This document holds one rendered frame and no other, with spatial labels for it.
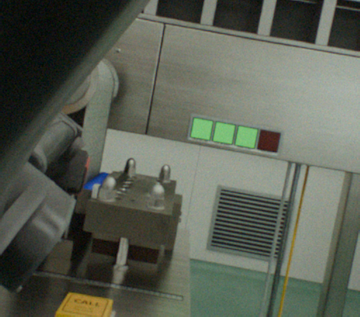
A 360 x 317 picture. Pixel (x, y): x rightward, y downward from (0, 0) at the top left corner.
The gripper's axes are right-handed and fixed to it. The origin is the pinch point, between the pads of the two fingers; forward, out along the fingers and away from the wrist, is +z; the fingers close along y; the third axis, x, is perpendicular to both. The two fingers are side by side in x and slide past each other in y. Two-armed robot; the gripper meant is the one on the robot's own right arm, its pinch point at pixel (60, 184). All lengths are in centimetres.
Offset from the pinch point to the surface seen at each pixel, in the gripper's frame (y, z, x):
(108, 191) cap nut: 7.5, 7.0, 2.5
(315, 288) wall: 143, 288, 48
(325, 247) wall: 146, 273, 77
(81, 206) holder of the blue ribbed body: 2.2, 12.0, 0.3
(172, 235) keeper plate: 21.2, 25.3, 1.0
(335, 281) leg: 73, 64, 6
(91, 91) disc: 0.9, -0.2, 19.6
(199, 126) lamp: 24.0, 29.3, 31.8
